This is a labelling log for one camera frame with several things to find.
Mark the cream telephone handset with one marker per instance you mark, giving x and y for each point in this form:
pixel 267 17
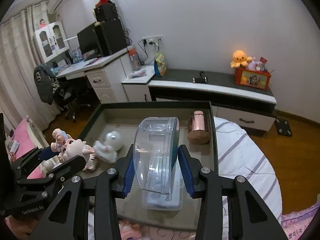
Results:
pixel 93 12

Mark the black computer tower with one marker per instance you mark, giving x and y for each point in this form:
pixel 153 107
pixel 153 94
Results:
pixel 110 37

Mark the white striped quilt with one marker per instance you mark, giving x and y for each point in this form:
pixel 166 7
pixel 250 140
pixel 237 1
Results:
pixel 245 160

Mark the pink notebook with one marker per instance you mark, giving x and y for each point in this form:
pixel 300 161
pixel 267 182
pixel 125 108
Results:
pixel 91 61

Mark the blue white package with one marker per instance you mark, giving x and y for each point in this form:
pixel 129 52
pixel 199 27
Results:
pixel 76 56

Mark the plastic wrapped packet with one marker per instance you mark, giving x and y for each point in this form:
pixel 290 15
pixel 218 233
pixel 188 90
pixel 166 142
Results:
pixel 137 74

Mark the pink storage box black rim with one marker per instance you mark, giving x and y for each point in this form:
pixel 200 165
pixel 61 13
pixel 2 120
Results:
pixel 125 121

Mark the pink printed quilt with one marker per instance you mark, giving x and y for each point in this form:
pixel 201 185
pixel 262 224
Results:
pixel 300 225

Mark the black office chair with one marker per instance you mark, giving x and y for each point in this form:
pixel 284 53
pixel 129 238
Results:
pixel 65 97

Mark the black-topped low cabinet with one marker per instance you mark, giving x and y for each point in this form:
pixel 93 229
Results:
pixel 180 76

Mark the pink pig doll figurine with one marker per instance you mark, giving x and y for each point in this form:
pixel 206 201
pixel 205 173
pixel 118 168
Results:
pixel 75 150

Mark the white nightstand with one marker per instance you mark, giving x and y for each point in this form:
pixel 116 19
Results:
pixel 135 90

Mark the white wall socket strip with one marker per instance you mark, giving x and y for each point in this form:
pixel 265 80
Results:
pixel 152 39

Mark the purple plush toy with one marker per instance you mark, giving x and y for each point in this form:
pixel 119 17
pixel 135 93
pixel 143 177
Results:
pixel 253 63

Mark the black bathroom scale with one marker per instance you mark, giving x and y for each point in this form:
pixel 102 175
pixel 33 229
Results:
pixel 283 127

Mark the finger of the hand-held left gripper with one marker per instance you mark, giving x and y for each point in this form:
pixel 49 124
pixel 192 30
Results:
pixel 46 153
pixel 67 166

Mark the yellow blue snack bag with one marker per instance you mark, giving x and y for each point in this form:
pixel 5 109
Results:
pixel 160 65

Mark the red white card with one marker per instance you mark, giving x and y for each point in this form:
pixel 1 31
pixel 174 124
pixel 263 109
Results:
pixel 263 61

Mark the white robot figurine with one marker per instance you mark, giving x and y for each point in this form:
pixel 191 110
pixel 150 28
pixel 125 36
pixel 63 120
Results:
pixel 111 140

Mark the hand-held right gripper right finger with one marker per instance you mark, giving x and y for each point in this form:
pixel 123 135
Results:
pixel 187 177

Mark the clear plastic floss box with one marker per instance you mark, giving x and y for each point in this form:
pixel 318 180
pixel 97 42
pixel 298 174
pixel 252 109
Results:
pixel 155 155

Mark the beige curtain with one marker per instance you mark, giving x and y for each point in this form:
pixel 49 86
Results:
pixel 15 62

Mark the black computer monitor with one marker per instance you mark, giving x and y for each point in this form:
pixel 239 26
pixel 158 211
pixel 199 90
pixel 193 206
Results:
pixel 86 40

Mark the rose gold metal canister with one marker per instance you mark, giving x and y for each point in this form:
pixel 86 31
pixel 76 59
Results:
pixel 200 127

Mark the small pink doll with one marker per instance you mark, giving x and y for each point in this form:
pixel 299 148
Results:
pixel 42 23

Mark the black metal cylinder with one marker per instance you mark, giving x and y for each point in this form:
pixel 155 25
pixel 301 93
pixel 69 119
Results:
pixel 200 78

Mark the black speaker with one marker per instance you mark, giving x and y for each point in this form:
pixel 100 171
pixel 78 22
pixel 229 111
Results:
pixel 106 11

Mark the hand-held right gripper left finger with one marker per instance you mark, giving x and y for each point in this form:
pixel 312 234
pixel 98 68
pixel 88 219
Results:
pixel 128 177

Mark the person's left hand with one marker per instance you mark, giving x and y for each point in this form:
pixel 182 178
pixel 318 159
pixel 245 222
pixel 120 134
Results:
pixel 17 227

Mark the orange octopus plush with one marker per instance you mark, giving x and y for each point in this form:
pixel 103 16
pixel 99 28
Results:
pixel 240 57

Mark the water bottle orange cap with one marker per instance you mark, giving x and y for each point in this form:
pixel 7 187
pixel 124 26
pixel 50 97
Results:
pixel 135 60

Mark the white desk with drawers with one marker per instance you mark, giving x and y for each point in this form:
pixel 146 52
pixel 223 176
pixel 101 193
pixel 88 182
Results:
pixel 100 80

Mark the dark printed jacket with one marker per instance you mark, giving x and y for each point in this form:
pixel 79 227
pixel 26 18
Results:
pixel 45 85

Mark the white glass-door cabinet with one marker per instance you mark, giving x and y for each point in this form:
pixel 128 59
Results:
pixel 50 42

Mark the orange printed storage box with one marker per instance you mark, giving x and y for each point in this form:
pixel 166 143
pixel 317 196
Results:
pixel 251 78

